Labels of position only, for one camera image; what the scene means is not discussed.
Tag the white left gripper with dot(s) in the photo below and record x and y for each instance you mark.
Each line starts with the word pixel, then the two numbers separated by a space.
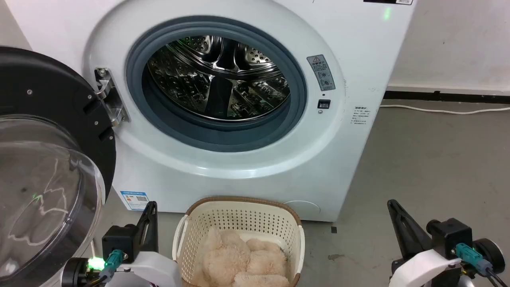
pixel 153 269

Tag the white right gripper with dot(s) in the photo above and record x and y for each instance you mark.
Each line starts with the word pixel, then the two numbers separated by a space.
pixel 422 269

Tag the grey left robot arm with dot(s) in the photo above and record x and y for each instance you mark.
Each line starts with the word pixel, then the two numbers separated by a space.
pixel 75 273

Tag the white front-load washing machine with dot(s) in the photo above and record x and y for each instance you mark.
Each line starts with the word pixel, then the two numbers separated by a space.
pixel 350 48

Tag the blue and white label sticker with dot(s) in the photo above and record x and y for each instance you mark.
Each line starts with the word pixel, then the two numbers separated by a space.
pixel 134 200

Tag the large cream plush toy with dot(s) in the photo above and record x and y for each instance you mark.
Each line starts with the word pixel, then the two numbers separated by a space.
pixel 223 259

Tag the cream perforated laundry basket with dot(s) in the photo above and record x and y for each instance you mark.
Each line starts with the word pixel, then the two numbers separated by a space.
pixel 239 217

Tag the round white filter cover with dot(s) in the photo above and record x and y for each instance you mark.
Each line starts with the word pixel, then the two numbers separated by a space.
pixel 305 208

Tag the small cream plush toy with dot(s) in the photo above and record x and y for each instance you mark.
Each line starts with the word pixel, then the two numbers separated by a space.
pixel 266 261

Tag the small text label sticker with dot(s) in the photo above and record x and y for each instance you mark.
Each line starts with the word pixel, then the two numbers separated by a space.
pixel 360 115

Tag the grey rubber door gasket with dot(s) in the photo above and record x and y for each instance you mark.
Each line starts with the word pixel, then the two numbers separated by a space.
pixel 137 95

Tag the metal door hinge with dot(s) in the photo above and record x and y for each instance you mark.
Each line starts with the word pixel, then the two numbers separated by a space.
pixel 109 95

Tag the black baseboard strip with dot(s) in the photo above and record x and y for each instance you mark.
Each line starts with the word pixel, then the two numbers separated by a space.
pixel 446 97

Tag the black door lock slot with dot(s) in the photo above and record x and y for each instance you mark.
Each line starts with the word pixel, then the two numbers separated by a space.
pixel 324 104

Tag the steel perforated washer drum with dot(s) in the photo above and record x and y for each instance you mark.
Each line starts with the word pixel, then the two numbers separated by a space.
pixel 218 77

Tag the black washer door, clear dome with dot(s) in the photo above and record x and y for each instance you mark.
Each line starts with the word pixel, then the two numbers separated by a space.
pixel 44 91

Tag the grey warning sticker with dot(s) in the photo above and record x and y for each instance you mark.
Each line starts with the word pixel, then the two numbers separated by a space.
pixel 321 72

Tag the black panel label sticker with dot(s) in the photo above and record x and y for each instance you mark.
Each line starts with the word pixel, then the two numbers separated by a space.
pixel 388 1

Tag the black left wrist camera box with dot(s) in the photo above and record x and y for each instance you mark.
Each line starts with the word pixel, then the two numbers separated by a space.
pixel 118 239

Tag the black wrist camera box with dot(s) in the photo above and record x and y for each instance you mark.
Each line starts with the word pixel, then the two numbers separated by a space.
pixel 448 235
pixel 118 239

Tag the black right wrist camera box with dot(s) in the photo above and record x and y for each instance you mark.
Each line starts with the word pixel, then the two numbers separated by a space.
pixel 448 235

